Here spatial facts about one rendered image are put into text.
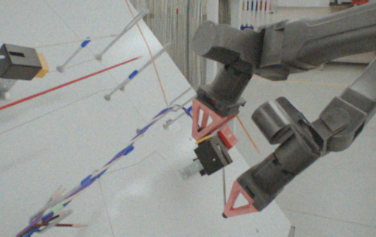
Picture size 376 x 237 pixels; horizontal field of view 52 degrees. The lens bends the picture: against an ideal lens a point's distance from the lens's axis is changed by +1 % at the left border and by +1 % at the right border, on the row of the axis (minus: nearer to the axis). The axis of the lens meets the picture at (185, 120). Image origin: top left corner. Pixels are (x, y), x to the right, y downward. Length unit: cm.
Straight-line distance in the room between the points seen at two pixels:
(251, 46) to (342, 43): 16
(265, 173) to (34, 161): 36
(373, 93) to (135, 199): 42
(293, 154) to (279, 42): 18
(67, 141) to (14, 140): 8
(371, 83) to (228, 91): 23
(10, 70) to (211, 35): 29
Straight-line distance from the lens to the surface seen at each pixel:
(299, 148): 63
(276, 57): 58
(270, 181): 66
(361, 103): 67
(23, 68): 53
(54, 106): 61
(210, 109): 66
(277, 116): 66
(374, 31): 48
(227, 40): 59
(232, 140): 89
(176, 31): 136
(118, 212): 59
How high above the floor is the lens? 142
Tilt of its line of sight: 18 degrees down
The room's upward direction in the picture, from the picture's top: straight up
